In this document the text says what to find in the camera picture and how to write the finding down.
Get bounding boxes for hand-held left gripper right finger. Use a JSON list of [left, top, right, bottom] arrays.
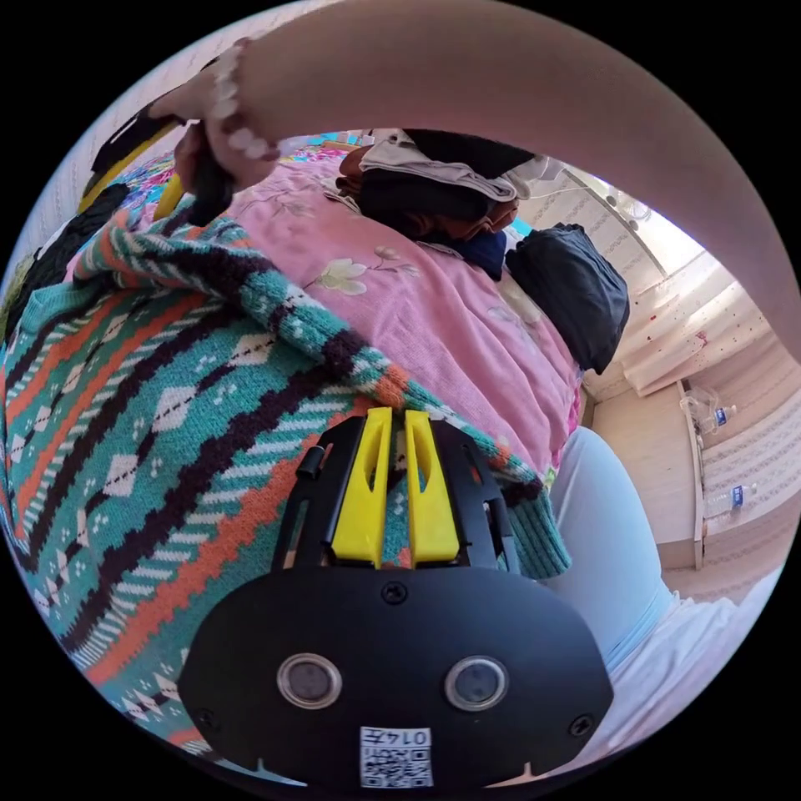
[[405, 410, 462, 567]]

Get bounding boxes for person's body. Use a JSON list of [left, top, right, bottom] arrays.
[[541, 425, 787, 772]]

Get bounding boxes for pile of clothes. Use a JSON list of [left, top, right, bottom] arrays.
[[335, 128, 524, 281]]

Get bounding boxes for white dotted curtain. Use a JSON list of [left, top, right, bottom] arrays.
[[619, 249, 784, 399]]

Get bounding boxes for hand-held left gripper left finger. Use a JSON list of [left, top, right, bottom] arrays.
[[330, 406, 394, 569]]

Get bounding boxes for person's right forearm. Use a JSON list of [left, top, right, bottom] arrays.
[[237, 0, 797, 417]]

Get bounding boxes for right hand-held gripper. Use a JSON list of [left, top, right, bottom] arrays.
[[77, 104, 238, 228]]

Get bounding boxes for person's right hand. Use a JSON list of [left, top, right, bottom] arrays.
[[149, 37, 283, 188]]

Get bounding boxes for black knit garment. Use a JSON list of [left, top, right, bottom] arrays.
[[12, 181, 134, 328]]

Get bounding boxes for green patterned knit sweater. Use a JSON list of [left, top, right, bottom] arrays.
[[0, 197, 572, 762]]

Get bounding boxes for folded black garment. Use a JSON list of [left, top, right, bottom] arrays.
[[505, 224, 632, 376]]

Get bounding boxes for bed with pink flowered quilt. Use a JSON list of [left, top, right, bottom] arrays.
[[112, 128, 587, 496]]

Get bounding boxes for clear plastic bottle, blue label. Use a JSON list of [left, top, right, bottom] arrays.
[[687, 386, 740, 435], [705, 482, 760, 521]]

